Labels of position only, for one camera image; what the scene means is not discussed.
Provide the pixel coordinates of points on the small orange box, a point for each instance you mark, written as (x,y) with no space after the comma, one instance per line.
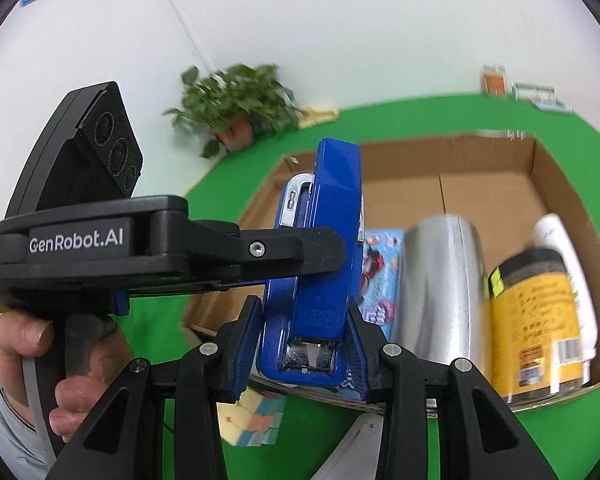
(494,82)

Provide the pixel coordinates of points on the potted green plant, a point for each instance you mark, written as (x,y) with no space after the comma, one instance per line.
(235,100)

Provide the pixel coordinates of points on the colourful printed booklet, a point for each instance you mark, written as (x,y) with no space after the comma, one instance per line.
(380,265)

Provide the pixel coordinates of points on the white green card box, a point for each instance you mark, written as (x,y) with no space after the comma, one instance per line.
(532,92)

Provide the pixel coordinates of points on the white plastic bottle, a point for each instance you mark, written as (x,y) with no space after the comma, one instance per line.
(555,232)

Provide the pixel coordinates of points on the yellow cloth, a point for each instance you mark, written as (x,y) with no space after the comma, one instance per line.
(320,116)

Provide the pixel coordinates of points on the green tablecloth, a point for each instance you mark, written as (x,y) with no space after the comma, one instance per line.
(580,130)

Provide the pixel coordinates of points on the cardboard box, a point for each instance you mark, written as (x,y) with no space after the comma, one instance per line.
(485,195)

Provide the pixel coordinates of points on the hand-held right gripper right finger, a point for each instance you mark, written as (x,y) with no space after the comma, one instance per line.
(360,355)

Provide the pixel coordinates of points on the pastel puzzle cube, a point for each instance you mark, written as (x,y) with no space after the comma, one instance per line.
(252,420)

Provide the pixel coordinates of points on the blue stapler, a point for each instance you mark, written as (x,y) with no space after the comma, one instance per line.
(330,200)

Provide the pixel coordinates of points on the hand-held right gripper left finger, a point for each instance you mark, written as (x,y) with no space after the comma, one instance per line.
(245,355)

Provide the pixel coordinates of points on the small blue card box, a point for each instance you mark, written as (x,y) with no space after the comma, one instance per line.
(552,106)

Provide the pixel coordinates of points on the person's left hand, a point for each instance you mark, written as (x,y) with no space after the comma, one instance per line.
(25,332)

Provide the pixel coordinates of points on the silver metal cylinder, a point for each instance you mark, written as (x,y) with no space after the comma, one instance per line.
(440,285)

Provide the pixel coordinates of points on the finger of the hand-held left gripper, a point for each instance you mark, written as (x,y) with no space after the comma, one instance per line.
(290,250)

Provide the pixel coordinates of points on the yellow label jar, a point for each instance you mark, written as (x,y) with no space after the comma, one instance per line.
(535,325)

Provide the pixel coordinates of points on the white rectangular device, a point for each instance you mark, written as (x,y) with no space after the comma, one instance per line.
(355,450)

